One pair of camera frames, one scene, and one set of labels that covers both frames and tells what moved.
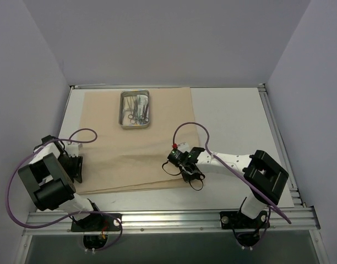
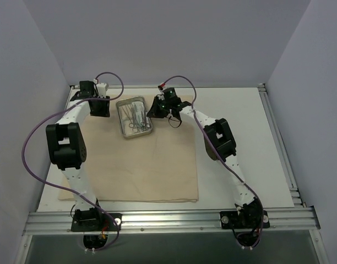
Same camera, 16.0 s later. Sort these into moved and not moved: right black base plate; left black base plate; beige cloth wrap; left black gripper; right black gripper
Moved: beige cloth wrap; left black gripper; right black gripper
Not moved: left black base plate; right black base plate
